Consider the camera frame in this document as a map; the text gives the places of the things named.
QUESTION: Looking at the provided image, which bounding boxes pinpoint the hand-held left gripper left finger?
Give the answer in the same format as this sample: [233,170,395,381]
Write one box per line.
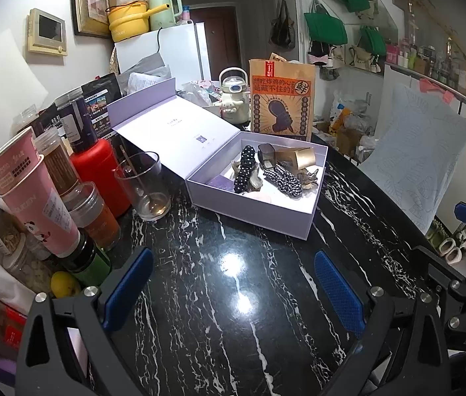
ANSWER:
[16,247,155,396]

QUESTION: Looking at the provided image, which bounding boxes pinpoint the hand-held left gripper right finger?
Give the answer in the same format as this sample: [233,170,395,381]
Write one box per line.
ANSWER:
[313,249,450,396]

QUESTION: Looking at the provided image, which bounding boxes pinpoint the gold ornate hair clip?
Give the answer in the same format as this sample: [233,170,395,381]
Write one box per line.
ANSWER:
[298,166,321,195]

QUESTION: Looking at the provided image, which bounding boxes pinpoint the black white checkered scrunchie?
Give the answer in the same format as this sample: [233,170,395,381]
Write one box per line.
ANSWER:
[262,164,303,200]

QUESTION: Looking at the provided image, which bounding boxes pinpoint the gold cardboard box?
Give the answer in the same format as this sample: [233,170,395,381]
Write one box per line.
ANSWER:
[276,146,321,172]

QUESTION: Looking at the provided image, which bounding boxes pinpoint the small purple box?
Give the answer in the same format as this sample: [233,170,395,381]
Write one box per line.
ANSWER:
[206,173,238,193]

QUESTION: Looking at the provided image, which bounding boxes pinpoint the black polka dot scrunchie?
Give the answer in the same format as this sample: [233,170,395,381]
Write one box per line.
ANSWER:
[233,145,259,195]

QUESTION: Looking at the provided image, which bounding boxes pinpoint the beige wavy claw clip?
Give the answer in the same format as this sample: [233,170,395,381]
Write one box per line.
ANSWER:
[229,157,265,193]

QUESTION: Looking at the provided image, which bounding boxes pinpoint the lavender gift box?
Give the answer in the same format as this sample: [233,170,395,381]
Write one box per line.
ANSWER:
[107,78,328,241]

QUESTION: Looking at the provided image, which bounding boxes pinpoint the beige slippers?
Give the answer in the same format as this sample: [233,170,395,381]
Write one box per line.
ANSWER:
[439,231,466,265]

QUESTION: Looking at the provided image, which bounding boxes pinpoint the green slippers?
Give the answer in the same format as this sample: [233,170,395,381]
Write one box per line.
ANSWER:
[425,218,444,248]

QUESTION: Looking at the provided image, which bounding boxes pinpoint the green jar black lid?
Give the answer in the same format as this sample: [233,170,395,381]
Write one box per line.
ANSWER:
[62,231,112,283]

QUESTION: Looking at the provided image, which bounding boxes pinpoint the yellow lemon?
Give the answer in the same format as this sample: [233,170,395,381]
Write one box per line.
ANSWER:
[50,271,83,299]

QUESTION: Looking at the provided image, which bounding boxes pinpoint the orange clear lidded jar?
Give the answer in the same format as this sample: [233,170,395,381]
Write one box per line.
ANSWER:
[63,181,121,250]

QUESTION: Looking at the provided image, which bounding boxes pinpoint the pale blue flat packet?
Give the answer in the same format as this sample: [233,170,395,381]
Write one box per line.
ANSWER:
[66,326,89,380]

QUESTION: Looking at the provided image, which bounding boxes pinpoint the light blue leaf print cloth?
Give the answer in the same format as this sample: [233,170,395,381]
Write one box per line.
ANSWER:
[359,82,466,236]

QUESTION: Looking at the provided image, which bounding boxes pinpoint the clear glass cup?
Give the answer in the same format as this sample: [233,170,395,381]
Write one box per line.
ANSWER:
[114,151,172,221]

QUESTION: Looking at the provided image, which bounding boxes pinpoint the clear glass jar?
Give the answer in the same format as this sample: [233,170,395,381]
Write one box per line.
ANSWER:
[4,235,52,286]

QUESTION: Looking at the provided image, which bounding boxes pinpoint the pink panda print paper cup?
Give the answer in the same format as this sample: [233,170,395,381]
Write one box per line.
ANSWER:
[0,154,81,256]

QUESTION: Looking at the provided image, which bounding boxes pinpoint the red canister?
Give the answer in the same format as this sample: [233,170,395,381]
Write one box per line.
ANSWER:
[70,138,132,217]

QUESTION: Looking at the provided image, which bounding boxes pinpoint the long stirring spoon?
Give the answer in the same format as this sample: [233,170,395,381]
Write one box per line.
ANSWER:
[119,144,155,214]

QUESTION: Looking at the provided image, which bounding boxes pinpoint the white tube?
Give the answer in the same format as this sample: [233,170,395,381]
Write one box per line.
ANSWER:
[0,251,36,316]

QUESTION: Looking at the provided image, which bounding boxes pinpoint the pink plastic clip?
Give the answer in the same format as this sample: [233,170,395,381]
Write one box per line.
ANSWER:
[418,76,455,104]

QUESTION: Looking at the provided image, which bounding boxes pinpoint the nut jar black lid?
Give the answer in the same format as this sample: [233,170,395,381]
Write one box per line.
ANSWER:
[0,203,26,256]

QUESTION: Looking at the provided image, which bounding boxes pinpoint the brown label clear jar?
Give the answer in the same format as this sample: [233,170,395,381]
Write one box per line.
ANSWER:
[34,127,81,197]

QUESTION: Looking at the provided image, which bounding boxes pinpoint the brown cardboard box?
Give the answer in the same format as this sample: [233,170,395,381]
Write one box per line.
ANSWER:
[334,126,366,156]

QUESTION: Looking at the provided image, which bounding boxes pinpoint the row of bottles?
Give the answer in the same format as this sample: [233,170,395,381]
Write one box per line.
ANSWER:
[385,2,466,113]

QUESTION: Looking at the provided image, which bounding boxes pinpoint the white plastic bag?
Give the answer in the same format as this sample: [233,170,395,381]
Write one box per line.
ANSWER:
[330,91,372,133]

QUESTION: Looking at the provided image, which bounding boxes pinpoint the dark blue label jar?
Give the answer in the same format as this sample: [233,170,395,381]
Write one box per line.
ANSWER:
[54,94,98,153]

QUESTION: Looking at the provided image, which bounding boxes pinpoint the black printed packet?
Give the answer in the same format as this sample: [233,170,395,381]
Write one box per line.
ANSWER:
[82,73,122,139]

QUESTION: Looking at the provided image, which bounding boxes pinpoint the small clear plastic jar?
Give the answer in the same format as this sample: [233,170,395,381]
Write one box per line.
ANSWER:
[18,107,48,135]

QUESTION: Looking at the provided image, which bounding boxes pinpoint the printed brown paper bag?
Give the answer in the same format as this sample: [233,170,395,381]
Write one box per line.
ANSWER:
[249,58,317,141]

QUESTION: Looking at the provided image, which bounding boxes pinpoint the clear plastic wrapping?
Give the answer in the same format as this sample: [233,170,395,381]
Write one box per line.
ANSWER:
[181,80,221,106]

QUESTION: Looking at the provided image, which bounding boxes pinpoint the white teapot shaped bottle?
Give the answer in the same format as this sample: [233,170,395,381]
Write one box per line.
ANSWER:
[218,67,252,127]

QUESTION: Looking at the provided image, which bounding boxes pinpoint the grey plastic bag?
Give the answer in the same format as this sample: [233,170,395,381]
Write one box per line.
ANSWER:
[121,55,172,96]

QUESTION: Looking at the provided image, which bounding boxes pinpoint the black pink hanging bag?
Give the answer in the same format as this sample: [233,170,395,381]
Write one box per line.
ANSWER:
[307,41,333,67]

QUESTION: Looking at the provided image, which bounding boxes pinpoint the woven straw fan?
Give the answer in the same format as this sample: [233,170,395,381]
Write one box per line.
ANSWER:
[109,43,120,77]

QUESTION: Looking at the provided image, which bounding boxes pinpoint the white refrigerator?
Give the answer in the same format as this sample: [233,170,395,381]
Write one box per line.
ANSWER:
[115,20,212,87]

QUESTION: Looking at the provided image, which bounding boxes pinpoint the yellow cooking pot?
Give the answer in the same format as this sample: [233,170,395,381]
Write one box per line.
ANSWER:
[107,2,168,43]

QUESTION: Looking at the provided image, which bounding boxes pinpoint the brown door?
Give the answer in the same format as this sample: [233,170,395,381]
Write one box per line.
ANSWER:
[194,6,242,77]

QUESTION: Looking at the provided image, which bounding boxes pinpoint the dark hanging tote bag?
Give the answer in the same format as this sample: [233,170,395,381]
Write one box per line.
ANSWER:
[269,0,297,49]

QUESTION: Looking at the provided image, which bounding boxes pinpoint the pale green electric kettle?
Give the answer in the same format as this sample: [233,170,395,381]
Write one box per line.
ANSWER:
[148,0,183,31]

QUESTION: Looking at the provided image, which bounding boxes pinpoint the framed picture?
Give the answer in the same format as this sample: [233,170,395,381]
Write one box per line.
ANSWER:
[70,0,112,39]

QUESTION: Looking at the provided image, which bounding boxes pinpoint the beige wall intercom panel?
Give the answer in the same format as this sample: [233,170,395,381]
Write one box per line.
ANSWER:
[26,7,69,56]

